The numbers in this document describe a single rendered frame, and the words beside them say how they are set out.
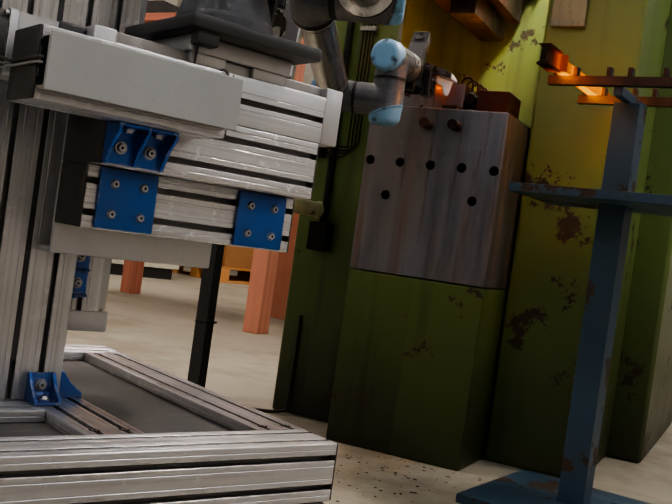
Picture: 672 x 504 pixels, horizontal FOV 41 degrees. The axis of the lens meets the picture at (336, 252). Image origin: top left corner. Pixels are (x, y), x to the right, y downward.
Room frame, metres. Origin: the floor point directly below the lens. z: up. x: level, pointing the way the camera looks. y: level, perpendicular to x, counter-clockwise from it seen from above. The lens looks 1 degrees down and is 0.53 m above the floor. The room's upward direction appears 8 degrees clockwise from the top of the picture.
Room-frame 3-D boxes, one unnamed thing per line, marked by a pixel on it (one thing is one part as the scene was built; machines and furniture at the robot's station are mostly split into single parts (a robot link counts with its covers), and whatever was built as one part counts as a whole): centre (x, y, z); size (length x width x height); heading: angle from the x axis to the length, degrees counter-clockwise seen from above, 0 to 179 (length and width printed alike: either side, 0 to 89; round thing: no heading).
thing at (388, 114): (2.14, -0.05, 0.88); 0.11 x 0.08 x 0.11; 78
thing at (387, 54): (2.14, -0.07, 0.98); 0.11 x 0.08 x 0.09; 154
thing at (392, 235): (2.62, -0.33, 0.69); 0.56 x 0.38 x 0.45; 154
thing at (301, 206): (2.51, 0.16, 0.62); 0.44 x 0.05 x 0.05; 154
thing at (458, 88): (2.63, -0.28, 0.96); 0.42 x 0.20 x 0.09; 154
